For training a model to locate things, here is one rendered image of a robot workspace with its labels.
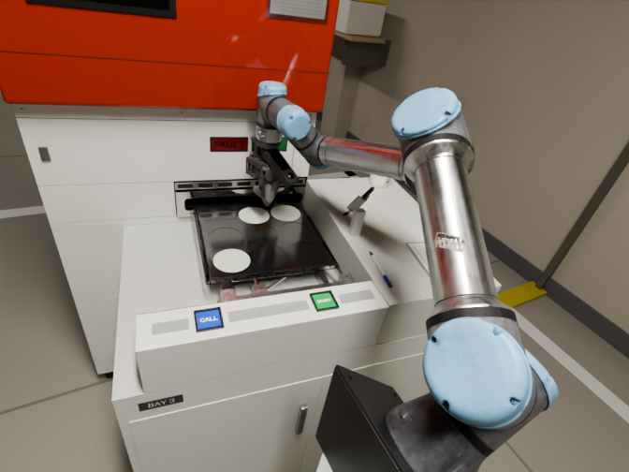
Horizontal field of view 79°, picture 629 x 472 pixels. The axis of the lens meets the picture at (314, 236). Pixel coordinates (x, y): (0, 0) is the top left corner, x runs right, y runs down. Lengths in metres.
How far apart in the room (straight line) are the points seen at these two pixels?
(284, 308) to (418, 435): 0.39
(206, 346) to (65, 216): 0.72
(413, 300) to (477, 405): 0.51
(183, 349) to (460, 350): 0.53
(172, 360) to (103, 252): 0.68
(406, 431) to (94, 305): 1.24
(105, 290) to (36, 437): 0.65
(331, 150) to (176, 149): 0.50
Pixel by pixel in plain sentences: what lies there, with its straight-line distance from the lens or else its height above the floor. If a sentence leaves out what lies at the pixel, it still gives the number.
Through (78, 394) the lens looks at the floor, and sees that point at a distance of 1.98.
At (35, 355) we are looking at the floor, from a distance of 2.18.
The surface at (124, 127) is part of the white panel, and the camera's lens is 1.22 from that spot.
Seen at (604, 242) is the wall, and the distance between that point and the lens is 2.80.
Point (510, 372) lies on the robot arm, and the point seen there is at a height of 1.26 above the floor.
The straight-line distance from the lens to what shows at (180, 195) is 1.30.
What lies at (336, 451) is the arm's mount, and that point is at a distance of 0.79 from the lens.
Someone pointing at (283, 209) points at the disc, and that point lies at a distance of 1.30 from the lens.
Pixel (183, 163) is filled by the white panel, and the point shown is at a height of 1.04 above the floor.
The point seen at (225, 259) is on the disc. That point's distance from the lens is 1.07.
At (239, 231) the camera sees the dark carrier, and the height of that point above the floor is 0.90.
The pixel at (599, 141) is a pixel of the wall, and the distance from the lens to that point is 2.75.
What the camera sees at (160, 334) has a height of 0.96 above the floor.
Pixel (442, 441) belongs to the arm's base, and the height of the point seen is 1.07.
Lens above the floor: 1.59
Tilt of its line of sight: 35 degrees down
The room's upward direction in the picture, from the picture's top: 10 degrees clockwise
